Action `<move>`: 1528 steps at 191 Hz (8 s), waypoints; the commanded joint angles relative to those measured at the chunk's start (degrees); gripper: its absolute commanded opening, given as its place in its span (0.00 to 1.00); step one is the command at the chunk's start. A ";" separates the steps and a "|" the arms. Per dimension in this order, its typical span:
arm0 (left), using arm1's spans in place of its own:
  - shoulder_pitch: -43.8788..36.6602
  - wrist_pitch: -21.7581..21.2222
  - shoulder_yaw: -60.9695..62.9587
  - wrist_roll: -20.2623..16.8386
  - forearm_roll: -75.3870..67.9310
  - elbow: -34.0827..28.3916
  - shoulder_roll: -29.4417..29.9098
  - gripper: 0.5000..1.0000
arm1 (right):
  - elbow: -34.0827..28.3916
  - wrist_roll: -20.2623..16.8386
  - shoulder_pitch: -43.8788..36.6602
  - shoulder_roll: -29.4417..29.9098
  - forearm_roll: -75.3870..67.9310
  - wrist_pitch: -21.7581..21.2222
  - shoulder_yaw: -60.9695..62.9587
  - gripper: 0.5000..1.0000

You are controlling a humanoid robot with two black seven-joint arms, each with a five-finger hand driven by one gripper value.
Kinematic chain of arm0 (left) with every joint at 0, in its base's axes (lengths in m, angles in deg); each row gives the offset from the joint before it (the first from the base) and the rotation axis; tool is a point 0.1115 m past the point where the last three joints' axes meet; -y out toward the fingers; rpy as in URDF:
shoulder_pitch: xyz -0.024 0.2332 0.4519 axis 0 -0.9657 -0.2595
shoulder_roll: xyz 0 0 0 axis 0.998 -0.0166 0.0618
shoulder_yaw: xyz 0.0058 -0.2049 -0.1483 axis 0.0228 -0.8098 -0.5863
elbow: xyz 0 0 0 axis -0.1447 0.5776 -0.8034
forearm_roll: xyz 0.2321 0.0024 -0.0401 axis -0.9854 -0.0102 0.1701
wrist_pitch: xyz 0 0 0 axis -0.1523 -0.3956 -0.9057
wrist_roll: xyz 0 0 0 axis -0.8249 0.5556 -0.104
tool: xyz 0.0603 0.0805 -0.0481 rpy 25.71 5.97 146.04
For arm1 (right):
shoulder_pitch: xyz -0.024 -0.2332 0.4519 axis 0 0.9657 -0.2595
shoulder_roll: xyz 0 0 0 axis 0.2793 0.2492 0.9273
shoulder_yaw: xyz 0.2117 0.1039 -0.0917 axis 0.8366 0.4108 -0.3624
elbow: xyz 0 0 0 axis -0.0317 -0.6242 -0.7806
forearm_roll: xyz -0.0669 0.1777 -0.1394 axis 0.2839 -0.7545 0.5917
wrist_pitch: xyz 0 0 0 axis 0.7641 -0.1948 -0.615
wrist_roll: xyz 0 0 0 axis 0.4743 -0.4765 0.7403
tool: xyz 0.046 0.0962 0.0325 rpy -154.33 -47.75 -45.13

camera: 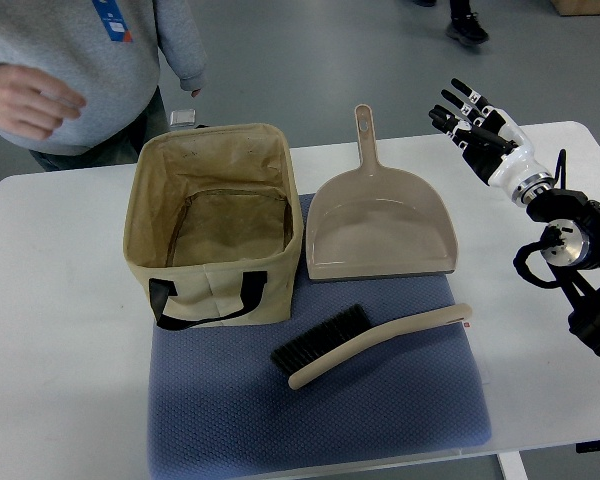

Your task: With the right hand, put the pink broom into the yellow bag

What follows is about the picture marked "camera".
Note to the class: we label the cardboard box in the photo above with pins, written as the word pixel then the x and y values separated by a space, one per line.
pixel 577 7

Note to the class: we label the person's bare hand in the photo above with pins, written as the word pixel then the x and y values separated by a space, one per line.
pixel 34 104

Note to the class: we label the pink hand broom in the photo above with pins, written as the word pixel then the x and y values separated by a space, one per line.
pixel 336 340

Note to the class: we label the black table control panel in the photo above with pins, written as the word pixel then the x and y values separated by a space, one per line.
pixel 588 447

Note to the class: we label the yellow fabric bag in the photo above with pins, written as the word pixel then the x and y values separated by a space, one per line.
pixel 214 227

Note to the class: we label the black shoe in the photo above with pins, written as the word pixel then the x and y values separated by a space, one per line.
pixel 467 31

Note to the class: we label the person in grey sweater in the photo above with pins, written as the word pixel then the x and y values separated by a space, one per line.
pixel 111 53

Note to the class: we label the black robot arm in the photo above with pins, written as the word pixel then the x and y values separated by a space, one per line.
pixel 569 244

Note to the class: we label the blue quilted mat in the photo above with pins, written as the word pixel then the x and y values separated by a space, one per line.
pixel 219 408

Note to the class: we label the small metal clip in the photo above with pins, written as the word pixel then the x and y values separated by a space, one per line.
pixel 182 118

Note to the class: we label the pink dustpan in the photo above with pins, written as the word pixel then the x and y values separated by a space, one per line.
pixel 376 221

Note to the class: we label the white table leg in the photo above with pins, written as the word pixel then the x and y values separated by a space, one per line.
pixel 511 466

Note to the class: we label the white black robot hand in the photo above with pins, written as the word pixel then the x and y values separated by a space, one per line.
pixel 492 144

